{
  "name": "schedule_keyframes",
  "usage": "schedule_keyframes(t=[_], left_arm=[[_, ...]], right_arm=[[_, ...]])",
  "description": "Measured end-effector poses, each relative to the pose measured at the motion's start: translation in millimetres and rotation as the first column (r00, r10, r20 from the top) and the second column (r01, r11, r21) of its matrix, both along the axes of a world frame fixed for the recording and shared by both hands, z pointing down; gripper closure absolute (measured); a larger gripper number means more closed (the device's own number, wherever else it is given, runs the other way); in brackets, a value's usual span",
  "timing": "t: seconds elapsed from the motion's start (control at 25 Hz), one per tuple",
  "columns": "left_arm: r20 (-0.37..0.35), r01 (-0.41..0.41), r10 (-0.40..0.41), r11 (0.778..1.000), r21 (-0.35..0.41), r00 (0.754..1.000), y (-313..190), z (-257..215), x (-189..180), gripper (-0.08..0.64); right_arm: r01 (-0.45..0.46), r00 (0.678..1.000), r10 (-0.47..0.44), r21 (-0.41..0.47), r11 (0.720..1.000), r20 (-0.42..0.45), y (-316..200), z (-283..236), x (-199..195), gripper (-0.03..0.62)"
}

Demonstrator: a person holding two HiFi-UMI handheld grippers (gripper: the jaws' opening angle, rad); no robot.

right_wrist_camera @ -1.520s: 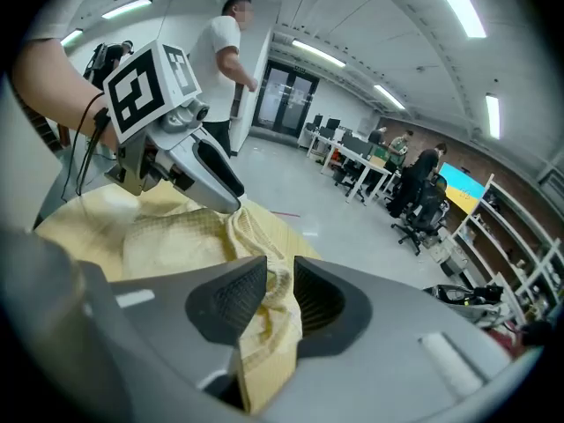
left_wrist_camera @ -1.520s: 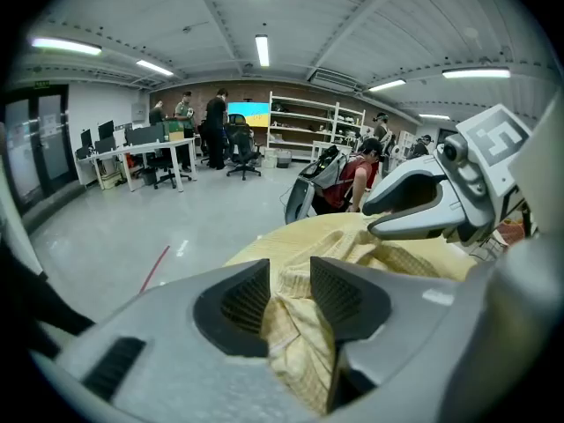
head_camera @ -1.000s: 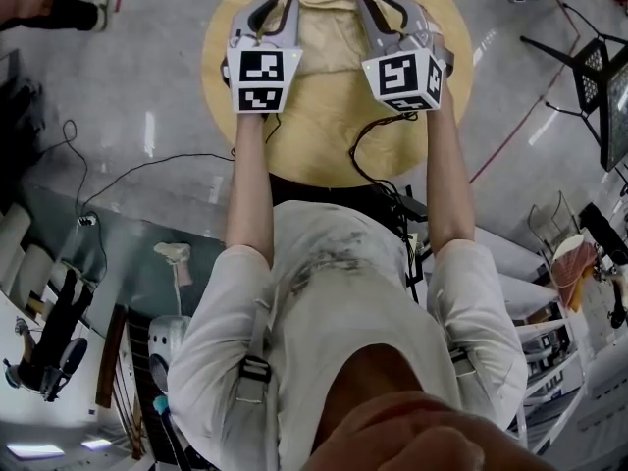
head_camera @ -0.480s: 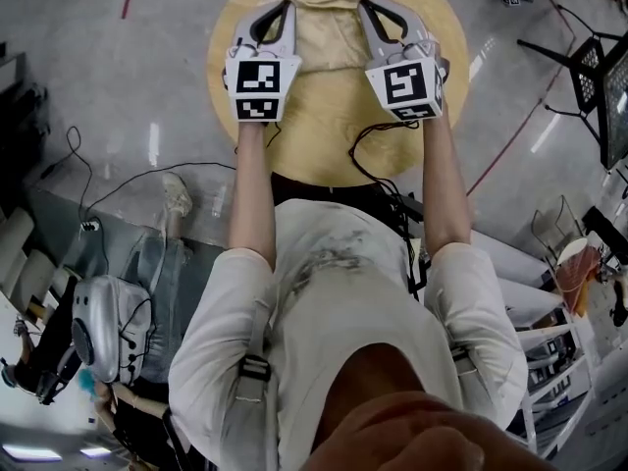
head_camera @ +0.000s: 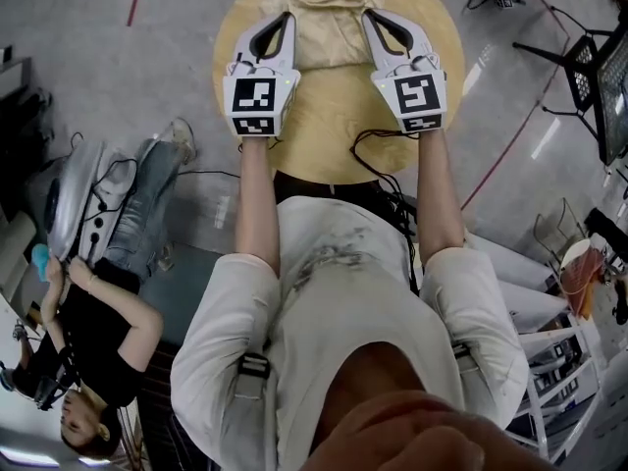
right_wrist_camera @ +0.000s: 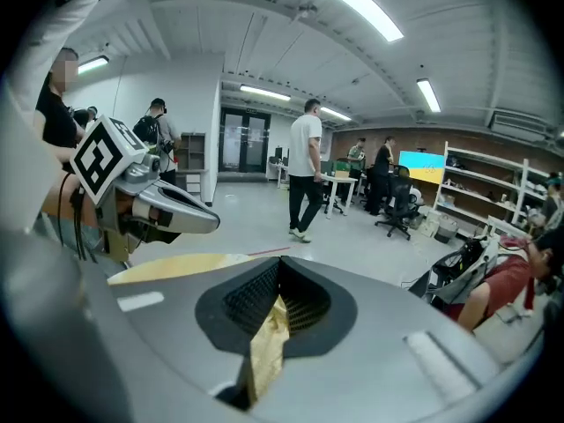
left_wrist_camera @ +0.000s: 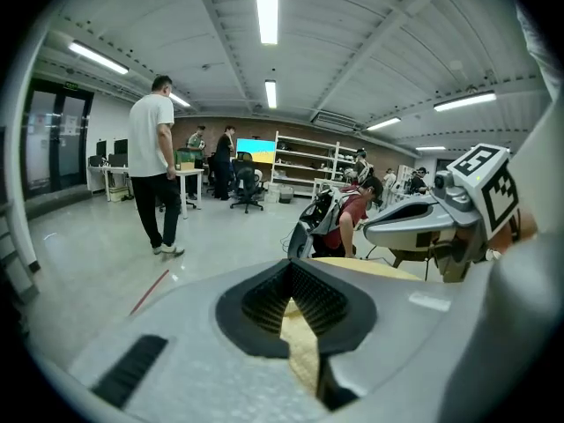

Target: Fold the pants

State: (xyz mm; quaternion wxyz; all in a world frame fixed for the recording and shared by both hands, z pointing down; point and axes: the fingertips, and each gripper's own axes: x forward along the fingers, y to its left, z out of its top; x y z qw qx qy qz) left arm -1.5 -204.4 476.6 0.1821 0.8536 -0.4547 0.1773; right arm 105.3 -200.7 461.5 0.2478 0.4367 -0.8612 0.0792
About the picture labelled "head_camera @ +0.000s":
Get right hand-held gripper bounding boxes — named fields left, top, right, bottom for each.
left=360, top=8, right=448, bottom=134

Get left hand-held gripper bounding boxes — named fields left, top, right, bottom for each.
left=222, top=11, right=302, bottom=138

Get beige cloth garment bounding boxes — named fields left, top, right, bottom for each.
left=287, top=0, right=385, bottom=72

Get person's left forearm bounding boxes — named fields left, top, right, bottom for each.
left=234, top=132, right=283, bottom=280

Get person's right forearm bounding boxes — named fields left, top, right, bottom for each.
left=414, top=128, right=467, bottom=265

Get round wooden table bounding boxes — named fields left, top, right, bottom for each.
left=211, top=0, right=467, bottom=185

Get person's black shorts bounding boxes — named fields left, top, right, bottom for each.
left=272, top=169, right=394, bottom=206

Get black metal mesh table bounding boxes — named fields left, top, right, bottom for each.
left=511, top=5, right=628, bottom=167

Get silver shell backpack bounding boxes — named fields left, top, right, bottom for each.
left=43, top=138, right=139, bottom=265

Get white curved structure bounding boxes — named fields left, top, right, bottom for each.
left=463, top=231, right=573, bottom=336

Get white cubby shelf unit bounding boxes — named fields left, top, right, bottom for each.
left=0, top=44, right=33, bottom=98

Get person's white shirt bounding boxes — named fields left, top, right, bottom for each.
left=169, top=194, right=530, bottom=471

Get red net-pattern cloth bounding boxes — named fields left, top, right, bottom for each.
left=558, top=245, right=607, bottom=321

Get person's neck and chin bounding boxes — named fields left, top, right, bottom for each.
left=311, top=340, right=555, bottom=471

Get white metal rack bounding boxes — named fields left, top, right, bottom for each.
left=504, top=306, right=607, bottom=463

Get group of ceiling tube lights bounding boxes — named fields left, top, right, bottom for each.
left=0, top=446, right=112, bottom=469

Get black floor cable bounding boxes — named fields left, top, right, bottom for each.
left=176, top=168, right=241, bottom=180

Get thin wire chair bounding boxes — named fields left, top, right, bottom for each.
left=532, top=196, right=588, bottom=265

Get grey backpack strap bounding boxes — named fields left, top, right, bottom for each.
left=450, top=340, right=480, bottom=373
left=235, top=350, right=274, bottom=412

